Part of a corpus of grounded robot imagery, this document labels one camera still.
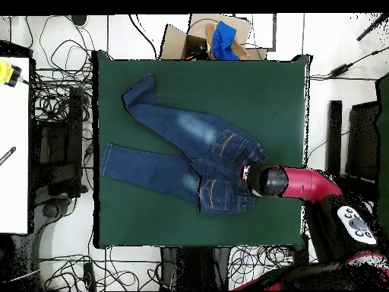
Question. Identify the dark grey round object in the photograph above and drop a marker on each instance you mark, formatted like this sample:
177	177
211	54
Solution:
79	19

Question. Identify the dark green table cloth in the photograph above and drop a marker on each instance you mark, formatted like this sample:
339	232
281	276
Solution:
197	228

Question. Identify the black power strip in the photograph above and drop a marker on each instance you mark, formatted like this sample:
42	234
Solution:
301	255
89	276

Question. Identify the bright blue cloth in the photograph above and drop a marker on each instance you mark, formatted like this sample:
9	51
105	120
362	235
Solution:
223	39

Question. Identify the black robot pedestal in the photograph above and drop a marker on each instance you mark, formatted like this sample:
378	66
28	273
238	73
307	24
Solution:
194	267

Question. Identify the black chair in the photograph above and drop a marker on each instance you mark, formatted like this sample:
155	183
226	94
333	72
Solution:
57	152

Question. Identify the white side table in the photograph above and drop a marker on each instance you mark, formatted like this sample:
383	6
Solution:
13	188

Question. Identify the yellow and black tool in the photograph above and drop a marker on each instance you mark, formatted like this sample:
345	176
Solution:
6	73

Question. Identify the black marker pen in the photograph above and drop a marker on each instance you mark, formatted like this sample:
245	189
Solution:
7	155

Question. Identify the tan brown cloth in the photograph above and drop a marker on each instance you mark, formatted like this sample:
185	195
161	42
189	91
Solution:
241	51

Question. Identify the white board with dark frame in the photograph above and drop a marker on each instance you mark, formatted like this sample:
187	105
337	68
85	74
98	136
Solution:
263	30

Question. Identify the blue denim jeans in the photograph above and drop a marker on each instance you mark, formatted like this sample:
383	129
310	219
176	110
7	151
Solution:
188	127

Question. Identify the black rod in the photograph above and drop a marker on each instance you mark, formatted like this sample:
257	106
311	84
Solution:
370	29

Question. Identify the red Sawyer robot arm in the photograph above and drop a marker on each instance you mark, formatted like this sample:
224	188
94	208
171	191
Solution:
310	185

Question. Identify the green cloth on side table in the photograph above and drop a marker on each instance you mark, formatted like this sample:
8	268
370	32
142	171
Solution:
384	152

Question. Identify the brown cardboard box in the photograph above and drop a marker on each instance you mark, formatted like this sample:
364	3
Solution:
174	42

